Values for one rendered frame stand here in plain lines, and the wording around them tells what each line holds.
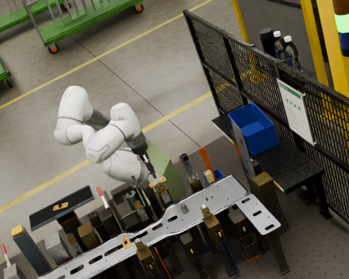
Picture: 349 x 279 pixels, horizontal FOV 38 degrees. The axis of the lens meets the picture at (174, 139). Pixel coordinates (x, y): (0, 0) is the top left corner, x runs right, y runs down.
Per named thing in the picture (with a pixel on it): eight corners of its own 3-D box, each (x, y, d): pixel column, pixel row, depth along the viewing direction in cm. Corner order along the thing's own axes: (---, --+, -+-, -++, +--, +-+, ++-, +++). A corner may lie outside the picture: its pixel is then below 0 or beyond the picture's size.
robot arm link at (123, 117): (131, 125, 236) (113, 143, 229) (116, 98, 228) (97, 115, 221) (147, 127, 229) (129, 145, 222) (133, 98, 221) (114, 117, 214)
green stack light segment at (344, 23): (345, 34, 168) (342, 17, 165) (333, 30, 174) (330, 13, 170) (363, 26, 169) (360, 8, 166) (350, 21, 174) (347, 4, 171)
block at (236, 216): (252, 267, 256) (236, 227, 242) (241, 253, 266) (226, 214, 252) (264, 260, 257) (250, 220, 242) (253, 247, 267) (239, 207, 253)
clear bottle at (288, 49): (294, 78, 246) (285, 41, 235) (287, 75, 251) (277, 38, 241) (305, 72, 246) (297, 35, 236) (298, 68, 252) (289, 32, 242)
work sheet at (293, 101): (314, 147, 244) (301, 93, 228) (290, 129, 263) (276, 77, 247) (318, 145, 244) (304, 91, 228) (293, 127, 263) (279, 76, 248)
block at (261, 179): (276, 237, 266) (258, 186, 248) (268, 229, 273) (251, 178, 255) (289, 230, 267) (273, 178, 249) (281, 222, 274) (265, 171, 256)
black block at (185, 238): (204, 289, 255) (185, 248, 240) (197, 276, 264) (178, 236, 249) (213, 283, 256) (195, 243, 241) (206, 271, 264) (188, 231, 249)
